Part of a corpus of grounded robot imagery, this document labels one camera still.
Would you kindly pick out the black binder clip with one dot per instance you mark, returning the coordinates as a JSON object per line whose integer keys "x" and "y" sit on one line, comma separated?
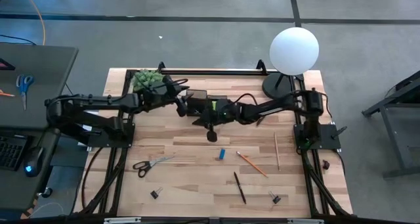
{"x": 276, "y": 200}
{"x": 154, "y": 194}

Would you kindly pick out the silver metal bracket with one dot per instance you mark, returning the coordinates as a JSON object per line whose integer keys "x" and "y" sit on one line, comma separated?
{"x": 306, "y": 221}
{"x": 122, "y": 220}

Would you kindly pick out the white globe table lamp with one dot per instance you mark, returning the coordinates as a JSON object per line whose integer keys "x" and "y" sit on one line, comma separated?
{"x": 293, "y": 51}

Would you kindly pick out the black computer mouse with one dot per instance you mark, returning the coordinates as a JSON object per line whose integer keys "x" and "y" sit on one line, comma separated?
{"x": 33, "y": 160}

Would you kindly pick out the grey side desk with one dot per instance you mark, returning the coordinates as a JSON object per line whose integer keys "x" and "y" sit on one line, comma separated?
{"x": 46, "y": 73}

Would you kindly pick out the green potted succulent plant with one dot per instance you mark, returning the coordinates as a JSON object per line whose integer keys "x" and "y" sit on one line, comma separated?
{"x": 144, "y": 77}

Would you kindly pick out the orange pencil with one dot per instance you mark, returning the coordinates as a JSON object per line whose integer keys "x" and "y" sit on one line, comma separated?
{"x": 252, "y": 164}

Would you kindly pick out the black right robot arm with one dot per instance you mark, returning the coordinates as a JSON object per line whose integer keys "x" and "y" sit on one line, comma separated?
{"x": 272, "y": 107}

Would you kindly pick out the black keyboard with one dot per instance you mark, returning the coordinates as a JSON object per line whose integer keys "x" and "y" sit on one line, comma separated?
{"x": 10, "y": 151}

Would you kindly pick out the black aluminium table frame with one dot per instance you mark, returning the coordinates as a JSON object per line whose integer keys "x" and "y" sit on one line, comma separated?
{"x": 213, "y": 72}

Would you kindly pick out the black pen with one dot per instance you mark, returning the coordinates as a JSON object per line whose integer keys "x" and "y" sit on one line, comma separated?
{"x": 260, "y": 121}
{"x": 239, "y": 187}

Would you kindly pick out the orange pen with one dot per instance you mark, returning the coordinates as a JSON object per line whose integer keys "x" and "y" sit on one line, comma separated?
{"x": 8, "y": 94}

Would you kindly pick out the black triangular desk object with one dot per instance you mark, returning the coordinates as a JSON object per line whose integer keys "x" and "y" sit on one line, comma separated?
{"x": 6, "y": 65}

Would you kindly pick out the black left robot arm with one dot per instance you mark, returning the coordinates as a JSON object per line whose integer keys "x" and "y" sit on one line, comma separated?
{"x": 98, "y": 100}

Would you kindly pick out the blue eraser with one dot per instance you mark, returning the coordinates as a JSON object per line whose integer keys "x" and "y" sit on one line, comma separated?
{"x": 222, "y": 153}

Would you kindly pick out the thin wooden stick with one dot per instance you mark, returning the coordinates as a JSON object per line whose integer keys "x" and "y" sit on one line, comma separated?
{"x": 277, "y": 151}

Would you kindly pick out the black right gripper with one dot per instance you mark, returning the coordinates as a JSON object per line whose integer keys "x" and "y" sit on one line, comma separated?
{"x": 226, "y": 114}

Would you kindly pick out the dark metal side table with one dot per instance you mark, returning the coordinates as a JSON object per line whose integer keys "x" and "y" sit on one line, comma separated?
{"x": 407, "y": 169}

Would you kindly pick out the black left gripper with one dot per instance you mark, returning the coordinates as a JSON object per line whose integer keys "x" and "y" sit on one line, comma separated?
{"x": 167, "y": 94}

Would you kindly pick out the black mesh desk organizer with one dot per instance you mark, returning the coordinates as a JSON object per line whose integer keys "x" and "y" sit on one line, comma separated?
{"x": 197, "y": 96}

